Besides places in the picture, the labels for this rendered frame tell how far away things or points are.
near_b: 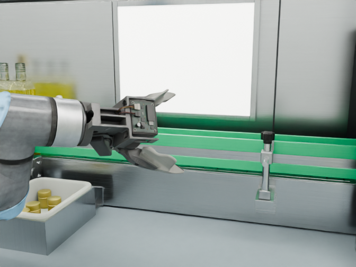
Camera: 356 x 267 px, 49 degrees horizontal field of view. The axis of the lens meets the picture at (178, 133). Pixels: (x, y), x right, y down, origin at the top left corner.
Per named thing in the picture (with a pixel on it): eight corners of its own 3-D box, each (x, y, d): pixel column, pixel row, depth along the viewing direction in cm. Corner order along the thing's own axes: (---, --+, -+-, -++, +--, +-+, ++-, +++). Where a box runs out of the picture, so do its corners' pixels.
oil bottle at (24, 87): (41, 148, 123) (35, 78, 118) (29, 152, 118) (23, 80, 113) (25, 146, 125) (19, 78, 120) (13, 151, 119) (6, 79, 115)
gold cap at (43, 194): (44, 210, 104) (43, 194, 103) (35, 206, 105) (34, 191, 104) (55, 205, 107) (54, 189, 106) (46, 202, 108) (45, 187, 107)
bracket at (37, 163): (46, 178, 114) (44, 155, 113) (25, 189, 105) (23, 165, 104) (35, 177, 115) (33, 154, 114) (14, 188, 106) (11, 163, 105)
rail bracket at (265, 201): (275, 211, 99) (281, 123, 94) (272, 242, 83) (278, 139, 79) (256, 208, 101) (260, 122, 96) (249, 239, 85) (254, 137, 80)
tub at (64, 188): (96, 212, 106) (95, 181, 104) (47, 254, 85) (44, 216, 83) (40, 205, 110) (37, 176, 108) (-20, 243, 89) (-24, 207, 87)
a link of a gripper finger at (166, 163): (191, 180, 67) (149, 148, 64) (172, 186, 71) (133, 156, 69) (198, 166, 68) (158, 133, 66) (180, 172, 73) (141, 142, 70)
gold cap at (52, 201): (57, 217, 99) (56, 201, 98) (45, 215, 100) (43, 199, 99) (64, 212, 102) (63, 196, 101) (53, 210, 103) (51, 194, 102)
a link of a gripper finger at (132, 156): (153, 175, 68) (113, 144, 65) (149, 177, 69) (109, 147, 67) (165, 154, 70) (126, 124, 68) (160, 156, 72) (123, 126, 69)
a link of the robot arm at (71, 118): (44, 152, 62) (43, 103, 64) (73, 152, 64) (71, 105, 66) (58, 139, 56) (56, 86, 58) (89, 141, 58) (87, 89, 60)
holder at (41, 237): (105, 206, 111) (104, 180, 109) (47, 255, 85) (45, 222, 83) (51, 200, 115) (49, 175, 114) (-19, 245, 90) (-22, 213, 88)
